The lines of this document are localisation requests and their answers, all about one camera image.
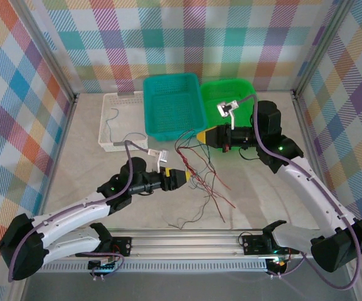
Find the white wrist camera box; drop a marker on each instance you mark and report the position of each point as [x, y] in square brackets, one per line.
[163, 155]
[224, 108]

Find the teal plastic mesh basket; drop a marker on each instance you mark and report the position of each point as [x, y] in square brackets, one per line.
[174, 106]

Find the green plastic mesh basket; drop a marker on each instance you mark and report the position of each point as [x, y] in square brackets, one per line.
[218, 94]

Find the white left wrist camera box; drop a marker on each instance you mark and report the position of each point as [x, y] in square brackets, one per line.
[163, 155]

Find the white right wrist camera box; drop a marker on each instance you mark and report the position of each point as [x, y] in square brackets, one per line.
[224, 108]

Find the aluminium side rail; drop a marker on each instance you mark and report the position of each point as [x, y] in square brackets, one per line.
[304, 125]
[66, 125]

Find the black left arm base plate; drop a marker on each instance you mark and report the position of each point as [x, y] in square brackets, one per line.
[124, 246]

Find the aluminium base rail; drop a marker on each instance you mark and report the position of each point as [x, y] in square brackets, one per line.
[184, 247]

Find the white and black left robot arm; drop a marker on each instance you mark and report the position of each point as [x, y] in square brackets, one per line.
[74, 213]

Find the controller circuit board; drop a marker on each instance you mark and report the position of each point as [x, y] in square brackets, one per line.
[102, 266]
[278, 262]

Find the aluminium frame post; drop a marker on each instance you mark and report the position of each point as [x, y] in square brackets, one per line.
[49, 47]
[321, 47]

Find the white perforated plastic basket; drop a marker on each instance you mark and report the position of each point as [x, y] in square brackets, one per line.
[127, 109]

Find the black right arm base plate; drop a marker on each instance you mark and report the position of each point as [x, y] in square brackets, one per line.
[253, 244]

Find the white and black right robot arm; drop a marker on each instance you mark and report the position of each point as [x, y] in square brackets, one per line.
[318, 194]

